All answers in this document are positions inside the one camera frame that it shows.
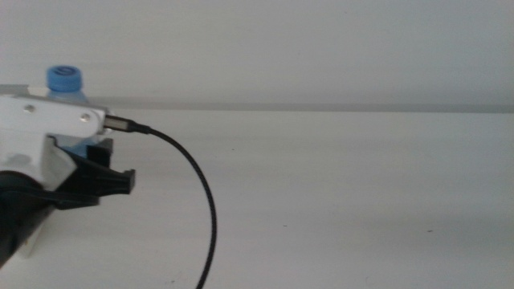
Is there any clear water bottle blue cap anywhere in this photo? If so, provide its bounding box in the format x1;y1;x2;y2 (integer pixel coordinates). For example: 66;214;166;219
45;65;102;160

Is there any white perforated plastic basket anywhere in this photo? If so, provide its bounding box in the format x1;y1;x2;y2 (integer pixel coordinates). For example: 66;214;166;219
0;83;54;259

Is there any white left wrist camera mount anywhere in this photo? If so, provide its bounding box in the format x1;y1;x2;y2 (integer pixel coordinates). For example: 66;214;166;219
0;94;110;192

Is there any black braided left camera cable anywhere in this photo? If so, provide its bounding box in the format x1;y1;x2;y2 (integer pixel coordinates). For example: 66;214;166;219
104;115;218;289

